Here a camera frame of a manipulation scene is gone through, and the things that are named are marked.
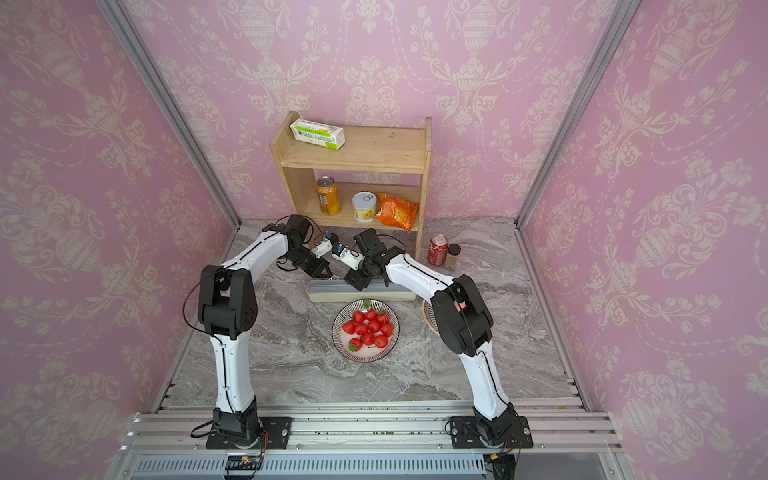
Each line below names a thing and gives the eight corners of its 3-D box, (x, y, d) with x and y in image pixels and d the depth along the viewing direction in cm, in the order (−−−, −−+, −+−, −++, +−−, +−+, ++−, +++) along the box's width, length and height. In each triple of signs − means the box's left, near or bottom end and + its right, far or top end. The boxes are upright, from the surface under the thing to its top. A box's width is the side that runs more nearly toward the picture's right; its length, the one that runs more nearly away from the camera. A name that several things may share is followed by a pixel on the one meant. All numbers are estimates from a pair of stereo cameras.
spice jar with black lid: (445, 272, 108) (449, 254, 100) (443, 261, 111) (447, 243, 103) (456, 272, 108) (461, 254, 100) (454, 261, 111) (459, 243, 103)
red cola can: (428, 268, 109) (431, 246, 99) (426, 257, 113) (430, 234, 103) (443, 268, 109) (449, 246, 99) (442, 257, 113) (447, 234, 103)
